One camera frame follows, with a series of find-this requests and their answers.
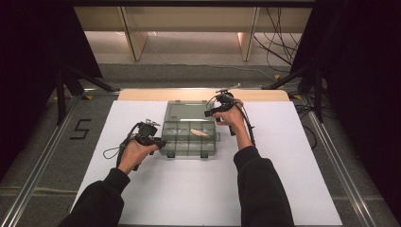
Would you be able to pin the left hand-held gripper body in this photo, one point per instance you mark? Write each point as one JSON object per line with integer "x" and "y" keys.
{"x": 147, "y": 130}

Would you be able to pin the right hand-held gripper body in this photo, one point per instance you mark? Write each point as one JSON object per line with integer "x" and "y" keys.
{"x": 226, "y": 98}

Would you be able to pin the grey transparent compartment box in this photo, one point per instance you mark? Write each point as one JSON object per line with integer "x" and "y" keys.
{"x": 186, "y": 148}

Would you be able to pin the person's right hand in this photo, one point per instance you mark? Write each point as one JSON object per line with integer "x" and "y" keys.
{"x": 233, "y": 118}

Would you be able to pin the person's left hand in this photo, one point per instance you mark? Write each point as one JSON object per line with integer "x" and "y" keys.
{"x": 134, "y": 154}

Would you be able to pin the pale orange lure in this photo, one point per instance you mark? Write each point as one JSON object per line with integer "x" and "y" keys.
{"x": 199, "y": 132}

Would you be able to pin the wooden table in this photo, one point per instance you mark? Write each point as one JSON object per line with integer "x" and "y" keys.
{"x": 189, "y": 94}

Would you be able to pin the white table sheet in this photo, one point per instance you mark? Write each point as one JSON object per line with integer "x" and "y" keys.
{"x": 189, "y": 189}

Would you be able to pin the wooden cabinet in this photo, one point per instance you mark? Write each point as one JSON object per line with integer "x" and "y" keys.
{"x": 189, "y": 19}

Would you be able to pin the black metal stand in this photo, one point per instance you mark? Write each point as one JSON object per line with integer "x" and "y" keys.
{"x": 60, "y": 94}
{"x": 317, "y": 94}

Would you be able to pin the black curtain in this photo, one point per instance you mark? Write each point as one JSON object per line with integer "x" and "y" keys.
{"x": 31, "y": 63}
{"x": 362, "y": 78}

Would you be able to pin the aluminium floor rail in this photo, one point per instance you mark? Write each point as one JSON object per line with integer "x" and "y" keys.
{"x": 38, "y": 170}
{"x": 340, "y": 170}

